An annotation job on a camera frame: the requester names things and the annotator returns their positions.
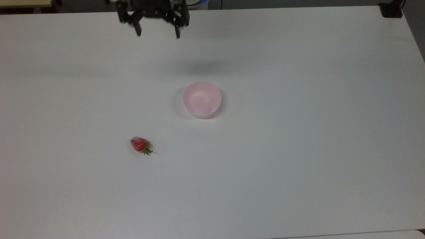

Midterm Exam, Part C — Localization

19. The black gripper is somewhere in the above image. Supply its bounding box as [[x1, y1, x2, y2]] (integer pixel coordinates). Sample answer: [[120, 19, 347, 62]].
[[116, 0, 190, 39]]

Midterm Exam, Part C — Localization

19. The pink plastic bowl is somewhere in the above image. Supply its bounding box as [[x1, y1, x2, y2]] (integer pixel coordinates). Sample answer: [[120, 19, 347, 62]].
[[183, 82, 222, 119]]

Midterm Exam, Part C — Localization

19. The red strawberry with green leaves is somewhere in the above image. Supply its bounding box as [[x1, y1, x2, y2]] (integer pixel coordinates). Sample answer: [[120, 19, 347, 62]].
[[130, 136, 154, 156]]

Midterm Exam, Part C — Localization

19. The light wooden table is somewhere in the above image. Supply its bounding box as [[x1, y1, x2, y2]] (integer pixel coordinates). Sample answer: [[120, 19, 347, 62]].
[[0, 0, 54, 8]]

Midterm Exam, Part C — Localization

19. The black table clamp mount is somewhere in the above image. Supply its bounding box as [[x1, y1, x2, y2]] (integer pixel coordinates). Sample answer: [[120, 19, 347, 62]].
[[378, 0, 406, 18]]

